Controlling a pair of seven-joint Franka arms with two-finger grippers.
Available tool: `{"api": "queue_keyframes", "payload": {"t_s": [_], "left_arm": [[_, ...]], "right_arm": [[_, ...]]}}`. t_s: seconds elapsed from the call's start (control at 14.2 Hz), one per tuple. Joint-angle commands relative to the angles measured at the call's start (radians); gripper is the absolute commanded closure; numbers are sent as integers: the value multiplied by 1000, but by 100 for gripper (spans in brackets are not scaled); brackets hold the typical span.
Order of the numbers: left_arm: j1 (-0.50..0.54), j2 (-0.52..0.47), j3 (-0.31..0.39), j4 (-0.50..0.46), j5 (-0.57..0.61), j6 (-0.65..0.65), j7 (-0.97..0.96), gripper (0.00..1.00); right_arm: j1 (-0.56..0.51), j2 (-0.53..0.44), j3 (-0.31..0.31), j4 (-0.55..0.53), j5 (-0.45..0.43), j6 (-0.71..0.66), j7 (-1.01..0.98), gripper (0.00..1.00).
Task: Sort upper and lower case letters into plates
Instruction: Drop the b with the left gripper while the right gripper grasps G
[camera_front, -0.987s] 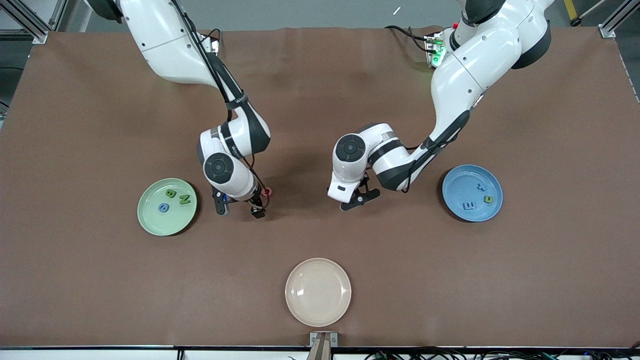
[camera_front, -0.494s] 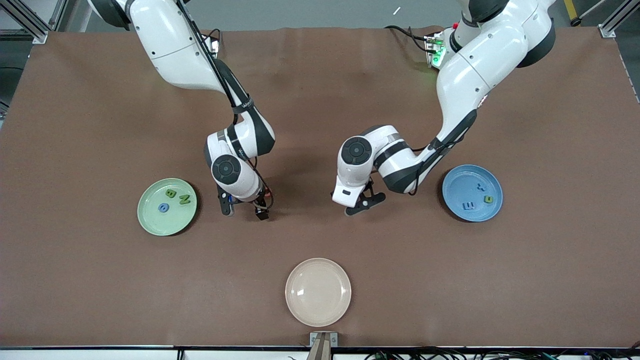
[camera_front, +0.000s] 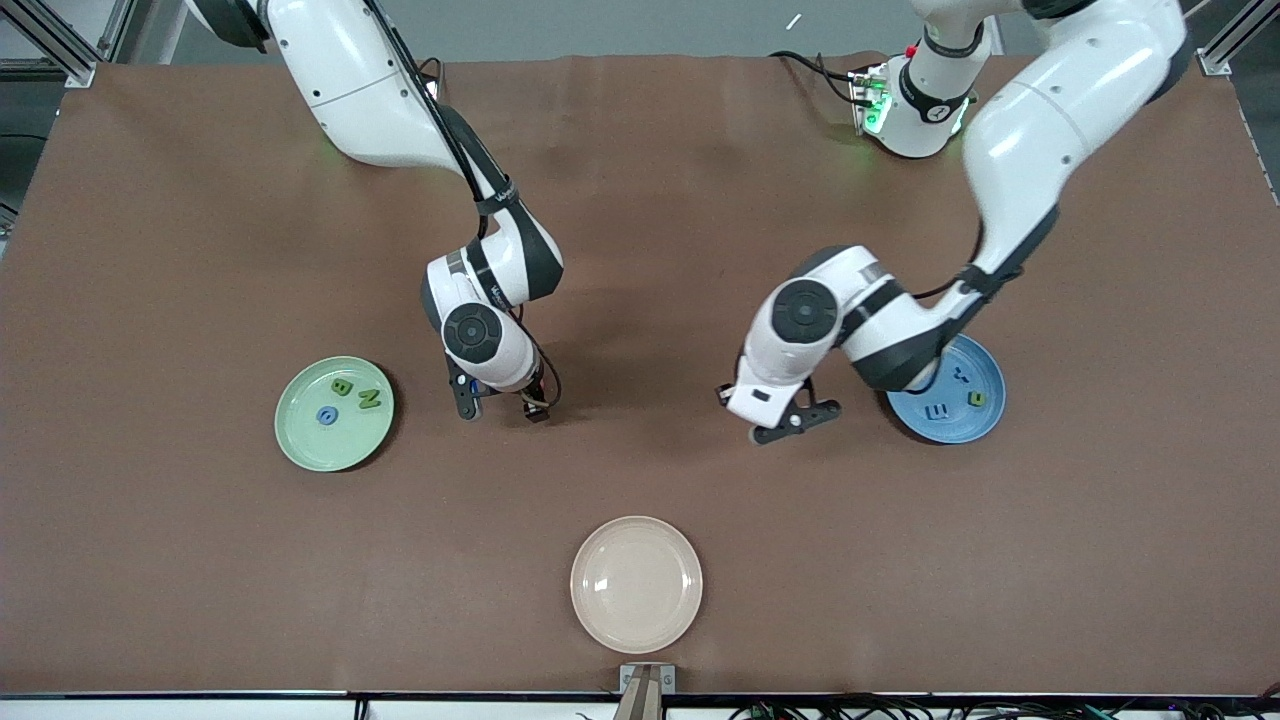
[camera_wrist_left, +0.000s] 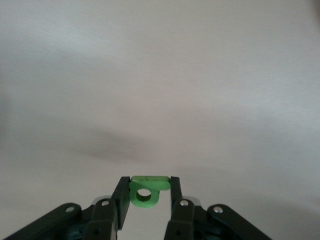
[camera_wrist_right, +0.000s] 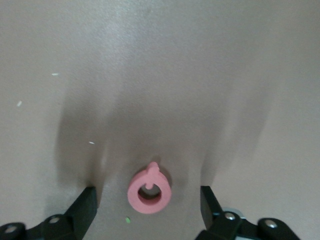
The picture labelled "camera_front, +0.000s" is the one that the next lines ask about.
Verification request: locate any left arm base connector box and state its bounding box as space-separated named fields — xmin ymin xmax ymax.
xmin=848 ymin=62 xmax=893 ymax=137

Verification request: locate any beige round plate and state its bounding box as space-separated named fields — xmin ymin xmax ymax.
xmin=570 ymin=515 xmax=704 ymax=655

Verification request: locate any blue round plate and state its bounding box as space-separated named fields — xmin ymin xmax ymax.
xmin=888 ymin=335 xmax=1007 ymax=445

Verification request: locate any green round plate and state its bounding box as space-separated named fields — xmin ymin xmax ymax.
xmin=274 ymin=356 xmax=396 ymax=473

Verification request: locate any brown table mat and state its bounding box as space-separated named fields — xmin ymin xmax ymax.
xmin=0 ymin=52 xmax=1280 ymax=698

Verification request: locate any grey camera pole bracket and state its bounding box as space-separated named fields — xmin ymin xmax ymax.
xmin=619 ymin=663 xmax=677 ymax=720

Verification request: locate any black left base cable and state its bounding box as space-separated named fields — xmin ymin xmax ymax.
xmin=768 ymin=50 xmax=863 ymax=106

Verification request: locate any aluminium frame profile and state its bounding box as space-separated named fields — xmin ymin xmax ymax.
xmin=1197 ymin=0 xmax=1280 ymax=77
xmin=97 ymin=0 xmax=138 ymax=63
xmin=0 ymin=0 xmax=98 ymax=89

